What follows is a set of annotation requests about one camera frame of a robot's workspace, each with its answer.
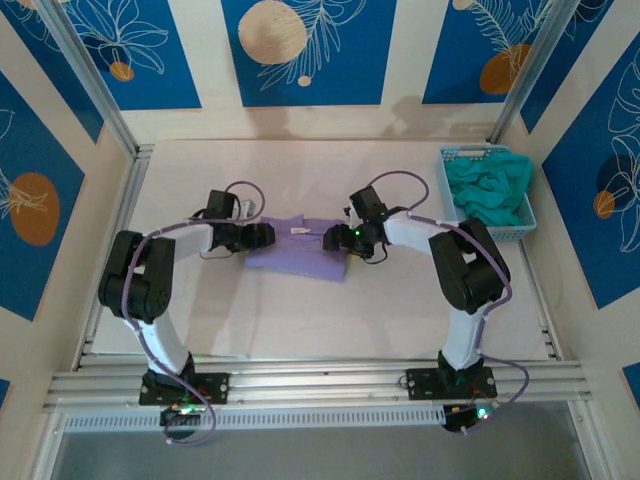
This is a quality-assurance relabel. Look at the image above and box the blue panel with fern print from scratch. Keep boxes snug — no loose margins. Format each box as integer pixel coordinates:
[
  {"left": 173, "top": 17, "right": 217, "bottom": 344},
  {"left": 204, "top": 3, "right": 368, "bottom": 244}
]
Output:
[{"left": 422, "top": 0, "right": 559, "bottom": 106}]

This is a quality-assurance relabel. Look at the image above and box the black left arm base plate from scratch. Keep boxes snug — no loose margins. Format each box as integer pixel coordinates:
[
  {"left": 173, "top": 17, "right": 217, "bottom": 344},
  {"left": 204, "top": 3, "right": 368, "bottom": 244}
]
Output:
[{"left": 138, "top": 372, "right": 231, "bottom": 407}]

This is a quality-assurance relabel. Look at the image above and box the blue panel with white flower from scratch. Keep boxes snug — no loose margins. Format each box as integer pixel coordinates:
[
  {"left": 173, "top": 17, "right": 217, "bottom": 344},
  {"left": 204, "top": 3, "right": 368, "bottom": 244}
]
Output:
[{"left": 62, "top": 0, "right": 203, "bottom": 112}]

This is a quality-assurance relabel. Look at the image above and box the purple t-shirt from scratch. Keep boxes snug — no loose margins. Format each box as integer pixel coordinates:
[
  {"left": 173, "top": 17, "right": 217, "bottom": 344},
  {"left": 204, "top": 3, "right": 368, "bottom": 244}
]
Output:
[{"left": 243, "top": 213, "right": 351, "bottom": 285}]

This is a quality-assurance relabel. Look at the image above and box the white table cover sheet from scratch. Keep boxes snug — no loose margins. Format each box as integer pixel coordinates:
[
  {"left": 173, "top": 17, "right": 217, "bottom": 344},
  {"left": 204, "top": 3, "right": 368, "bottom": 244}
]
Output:
[{"left": 93, "top": 138, "right": 557, "bottom": 360}]

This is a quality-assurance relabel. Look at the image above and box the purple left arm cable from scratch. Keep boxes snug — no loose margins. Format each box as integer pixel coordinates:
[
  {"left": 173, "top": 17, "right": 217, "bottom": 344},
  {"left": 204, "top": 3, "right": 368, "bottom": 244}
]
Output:
[{"left": 122, "top": 179, "right": 266, "bottom": 447}]

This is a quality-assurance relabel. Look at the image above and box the blue panel with dark circle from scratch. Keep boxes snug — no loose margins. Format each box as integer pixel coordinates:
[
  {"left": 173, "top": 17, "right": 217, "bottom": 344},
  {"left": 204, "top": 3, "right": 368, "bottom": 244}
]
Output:
[{"left": 541, "top": 47, "right": 640, "bottom": 310}]

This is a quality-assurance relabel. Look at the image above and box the blue panel with beige circle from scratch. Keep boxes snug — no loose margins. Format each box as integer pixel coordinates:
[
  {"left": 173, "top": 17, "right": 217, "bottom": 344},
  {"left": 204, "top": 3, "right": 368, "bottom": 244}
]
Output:
[{"left": 221, "top": 0, "right": 399, "bottom": 108}]

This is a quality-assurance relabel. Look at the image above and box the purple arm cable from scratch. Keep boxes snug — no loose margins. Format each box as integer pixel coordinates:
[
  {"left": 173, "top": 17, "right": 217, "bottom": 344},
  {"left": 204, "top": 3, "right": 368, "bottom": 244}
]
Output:
[
  {"left": 357, "top": 170, "right": 531, "bottom": 436},
  {"left": 122, "top": 179, "right": 266, "bottom": 447}
]

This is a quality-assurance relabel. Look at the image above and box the blue panel with orange oval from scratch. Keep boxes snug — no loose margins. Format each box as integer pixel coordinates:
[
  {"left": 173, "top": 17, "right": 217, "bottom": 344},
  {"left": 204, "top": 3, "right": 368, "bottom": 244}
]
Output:
[{"left": 0, "top": 69, "right": 87, "bottom": 323}]

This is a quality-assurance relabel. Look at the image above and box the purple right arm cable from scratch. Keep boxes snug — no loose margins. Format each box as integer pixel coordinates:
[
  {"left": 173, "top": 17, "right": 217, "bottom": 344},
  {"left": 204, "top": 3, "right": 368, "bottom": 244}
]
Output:
[{"left": 357, "top": 170, "right": 531, "bottom": 436}]

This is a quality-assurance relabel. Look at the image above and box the blue floral wall panel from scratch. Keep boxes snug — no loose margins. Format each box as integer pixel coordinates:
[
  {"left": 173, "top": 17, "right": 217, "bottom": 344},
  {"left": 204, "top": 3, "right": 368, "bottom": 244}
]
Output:
[
  {"left": 0, "top": 0, "right": 105, "bottom": 145},
  {"left": 519, "top": 0, "right": 616, "bottom": 135}
]

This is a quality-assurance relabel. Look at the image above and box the aluminium frame post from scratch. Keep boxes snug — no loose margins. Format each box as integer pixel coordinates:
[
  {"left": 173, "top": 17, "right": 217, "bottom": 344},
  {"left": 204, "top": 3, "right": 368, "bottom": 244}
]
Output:
[
  {"left": 489, "top": 0, "right": 581, "bottom": 146},
  {"left": 37, "top": 0, "right": 142, "bottom": 157}
]

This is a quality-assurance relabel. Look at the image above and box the light blue plastic basket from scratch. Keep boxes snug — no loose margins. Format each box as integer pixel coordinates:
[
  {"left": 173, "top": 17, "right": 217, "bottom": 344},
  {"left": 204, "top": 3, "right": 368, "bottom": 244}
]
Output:
[{"left": 438, "top": 144, "right": 539, "bottom": 244}]

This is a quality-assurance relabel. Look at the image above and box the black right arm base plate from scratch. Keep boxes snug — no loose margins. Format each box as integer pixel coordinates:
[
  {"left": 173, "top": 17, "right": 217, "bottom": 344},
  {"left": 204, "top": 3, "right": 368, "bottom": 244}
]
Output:
[{"left": 405, "top": 367, "right": 499, "bottom": 402}]

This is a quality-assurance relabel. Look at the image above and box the teal t-shirt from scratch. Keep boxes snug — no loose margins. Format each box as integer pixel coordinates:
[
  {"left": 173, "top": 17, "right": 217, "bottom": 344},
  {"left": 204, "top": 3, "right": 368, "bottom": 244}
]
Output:
[{"left": 444, "top": 152, "right": 534, "bottom": 227}]

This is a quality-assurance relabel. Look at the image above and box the white slotted cable duct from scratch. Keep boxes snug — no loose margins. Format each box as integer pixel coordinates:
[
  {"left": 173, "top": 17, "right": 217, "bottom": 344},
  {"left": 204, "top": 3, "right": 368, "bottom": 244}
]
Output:
[{"left": 62, "top": 404, "right": 447, "bottom": 432}]

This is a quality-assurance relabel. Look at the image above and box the long aluminium mounting rail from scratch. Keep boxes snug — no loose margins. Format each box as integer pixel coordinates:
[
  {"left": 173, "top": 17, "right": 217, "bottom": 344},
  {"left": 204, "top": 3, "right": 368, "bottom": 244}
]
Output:
[{"left": 42, "top": 357, "right": 596, "bottom": 412}]

